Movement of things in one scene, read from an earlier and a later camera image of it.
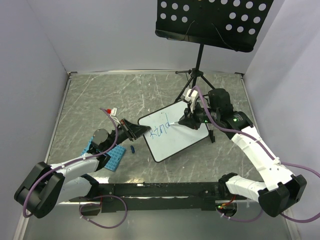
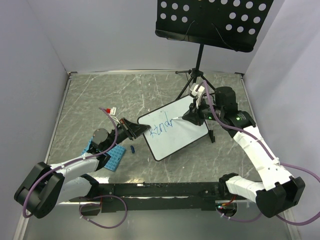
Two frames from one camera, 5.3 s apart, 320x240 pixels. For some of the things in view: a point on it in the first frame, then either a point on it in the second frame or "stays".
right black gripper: (191, 122) → (194, 116)
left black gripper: (133, 131) stays
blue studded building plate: (116, 154) stays
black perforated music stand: (232, 24) stays
